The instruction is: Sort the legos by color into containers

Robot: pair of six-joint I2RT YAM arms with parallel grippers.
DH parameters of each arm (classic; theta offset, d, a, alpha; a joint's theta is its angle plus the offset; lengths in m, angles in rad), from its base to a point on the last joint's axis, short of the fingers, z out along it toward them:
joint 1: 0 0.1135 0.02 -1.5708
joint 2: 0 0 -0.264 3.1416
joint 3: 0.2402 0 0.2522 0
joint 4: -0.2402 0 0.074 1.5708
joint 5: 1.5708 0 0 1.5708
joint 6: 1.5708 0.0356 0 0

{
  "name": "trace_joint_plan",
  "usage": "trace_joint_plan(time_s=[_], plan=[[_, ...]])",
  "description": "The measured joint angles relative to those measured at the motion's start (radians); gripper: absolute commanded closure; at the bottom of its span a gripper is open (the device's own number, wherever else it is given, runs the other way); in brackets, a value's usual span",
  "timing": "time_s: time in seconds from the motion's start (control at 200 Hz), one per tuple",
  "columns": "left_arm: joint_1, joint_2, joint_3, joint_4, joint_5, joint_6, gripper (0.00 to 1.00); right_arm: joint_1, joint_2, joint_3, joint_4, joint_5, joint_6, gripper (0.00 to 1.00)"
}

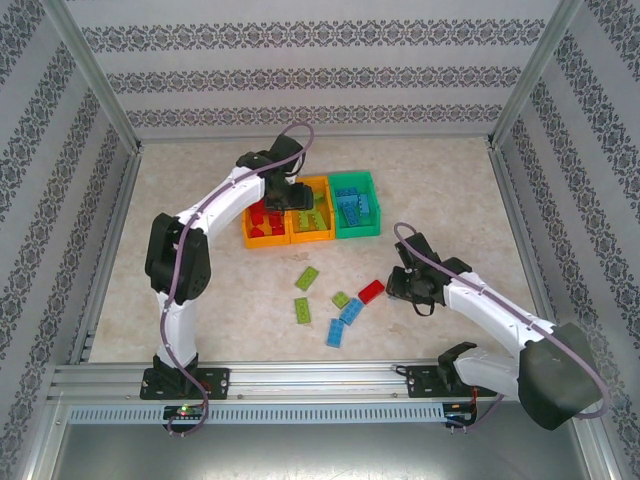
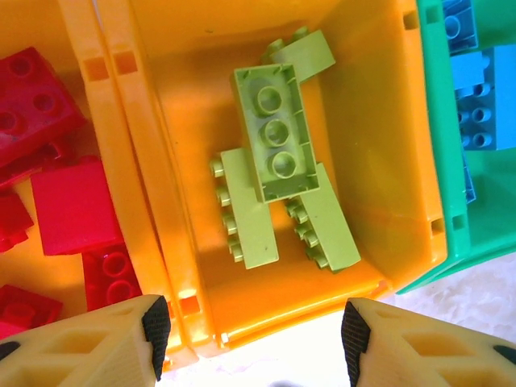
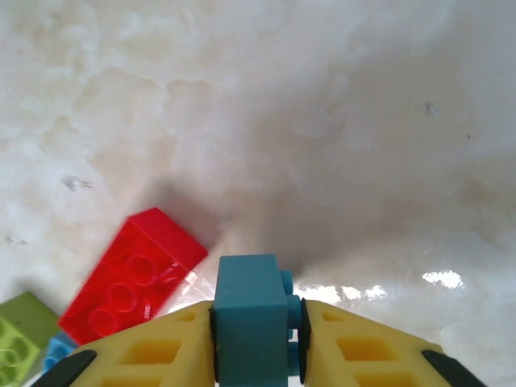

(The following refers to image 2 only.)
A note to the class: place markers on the blue two-by-four lego brick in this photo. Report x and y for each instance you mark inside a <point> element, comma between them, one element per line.
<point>504,101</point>
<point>469,181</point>

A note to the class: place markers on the red two-by-four lego brick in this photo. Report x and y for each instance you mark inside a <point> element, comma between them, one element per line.
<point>72,209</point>
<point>60,152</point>
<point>36,121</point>

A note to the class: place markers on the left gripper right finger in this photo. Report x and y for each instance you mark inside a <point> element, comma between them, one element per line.
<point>435,354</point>

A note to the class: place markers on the small red lego brick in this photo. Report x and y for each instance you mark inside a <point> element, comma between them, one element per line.
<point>94,278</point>
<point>12,217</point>
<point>40,306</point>

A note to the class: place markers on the orange plastic bin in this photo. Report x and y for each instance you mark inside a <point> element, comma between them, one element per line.
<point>363,141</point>
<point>113,121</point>

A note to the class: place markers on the green plastic bin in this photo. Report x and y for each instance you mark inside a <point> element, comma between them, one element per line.
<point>496,193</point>

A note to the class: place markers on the small lime lego brick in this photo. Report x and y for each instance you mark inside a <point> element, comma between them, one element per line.
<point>310,56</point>

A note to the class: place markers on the small blue lego brick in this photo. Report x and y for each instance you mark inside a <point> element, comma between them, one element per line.
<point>469,16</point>
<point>467,66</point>

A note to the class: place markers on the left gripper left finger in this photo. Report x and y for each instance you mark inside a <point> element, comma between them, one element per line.
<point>72,354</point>

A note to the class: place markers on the lime two-by-four lego brick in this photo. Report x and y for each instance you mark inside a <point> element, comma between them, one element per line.
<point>246,92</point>
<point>254,225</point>
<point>334,230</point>

